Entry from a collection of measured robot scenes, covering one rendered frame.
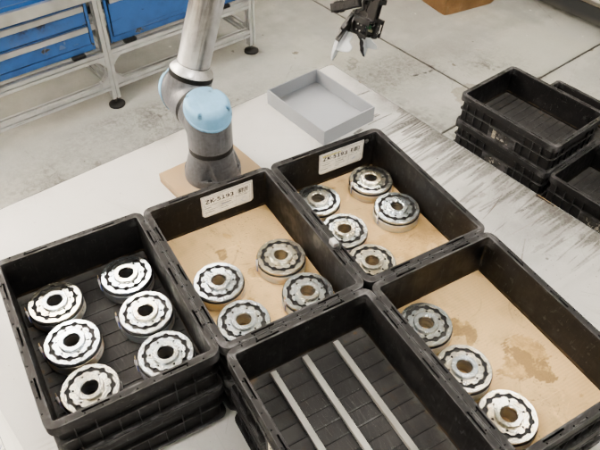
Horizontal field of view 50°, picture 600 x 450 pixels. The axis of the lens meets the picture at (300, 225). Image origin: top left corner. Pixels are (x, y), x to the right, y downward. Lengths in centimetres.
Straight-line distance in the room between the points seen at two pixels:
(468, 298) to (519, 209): 48
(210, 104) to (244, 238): 37
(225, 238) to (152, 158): 52
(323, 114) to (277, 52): 173
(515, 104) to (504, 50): 139
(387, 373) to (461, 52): 282
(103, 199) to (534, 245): 111
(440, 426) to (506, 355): 21
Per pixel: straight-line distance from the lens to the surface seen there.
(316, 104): 204
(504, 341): 132
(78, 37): 314
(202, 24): 164
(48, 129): 330
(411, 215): 146
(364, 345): 126
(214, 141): 162
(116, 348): 129
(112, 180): 182
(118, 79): 330
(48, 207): 179
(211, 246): 142
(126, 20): 322
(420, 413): 120
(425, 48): 383
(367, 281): 122
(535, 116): 253
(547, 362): 132
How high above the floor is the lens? 186
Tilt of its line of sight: 45 degrees down
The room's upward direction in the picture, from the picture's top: 1 degrees clockwise
